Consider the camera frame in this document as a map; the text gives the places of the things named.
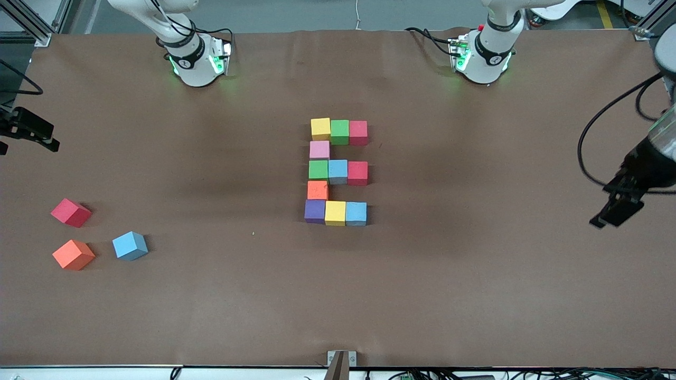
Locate aluminium frame post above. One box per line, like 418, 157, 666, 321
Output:
0, 0, 73, 48
633, 0, 676, 42

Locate black base cable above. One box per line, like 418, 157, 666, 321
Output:
406, 26, 456, 56
211, 27, 234, 59

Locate metal base connector panel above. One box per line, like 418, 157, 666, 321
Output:
210, 41, 233, 75
448, 36, 472, 73

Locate brown table mat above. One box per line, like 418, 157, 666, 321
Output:
0, 29, 676, 368

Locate purple foam block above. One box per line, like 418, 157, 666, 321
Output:
305, 199, 326, 225

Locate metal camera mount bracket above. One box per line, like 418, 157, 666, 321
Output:
323, 350, 358, 380

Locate blue foam block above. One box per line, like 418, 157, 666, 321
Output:
112, 232, 149, 261
328, 159, 350, 186
345, 202, 368, 227

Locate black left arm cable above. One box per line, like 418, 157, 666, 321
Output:
577, 71, 676, 195

